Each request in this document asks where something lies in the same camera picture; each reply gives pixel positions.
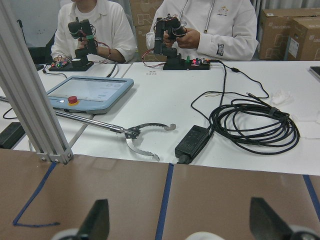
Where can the cardboard box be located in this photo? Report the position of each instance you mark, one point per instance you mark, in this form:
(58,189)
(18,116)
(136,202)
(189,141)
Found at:
(274,27)

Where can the blue teach pendant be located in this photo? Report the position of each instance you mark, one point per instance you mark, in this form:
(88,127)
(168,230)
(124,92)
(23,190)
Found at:
(88,94)

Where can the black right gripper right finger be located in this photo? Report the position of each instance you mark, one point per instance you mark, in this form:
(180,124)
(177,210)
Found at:
(265,223)

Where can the seated person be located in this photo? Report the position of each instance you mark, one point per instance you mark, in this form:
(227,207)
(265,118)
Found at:
(113,36)
(215,29)

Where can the aluminium frame post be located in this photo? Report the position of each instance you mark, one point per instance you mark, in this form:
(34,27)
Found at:
(24,89)

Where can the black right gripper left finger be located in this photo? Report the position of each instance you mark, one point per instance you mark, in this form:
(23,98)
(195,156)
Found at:
(96,225)

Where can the black power adapter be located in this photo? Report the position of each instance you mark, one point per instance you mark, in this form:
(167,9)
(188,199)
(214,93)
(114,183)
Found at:
(192,144)

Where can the left seated person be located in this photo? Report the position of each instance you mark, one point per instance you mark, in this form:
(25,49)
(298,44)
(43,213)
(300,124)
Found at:
(113,36)

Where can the metal reach grabber tool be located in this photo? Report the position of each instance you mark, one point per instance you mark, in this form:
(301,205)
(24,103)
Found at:
(120,130)

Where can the right seated person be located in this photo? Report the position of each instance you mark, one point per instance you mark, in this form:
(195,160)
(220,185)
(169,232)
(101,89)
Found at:
(215,29)

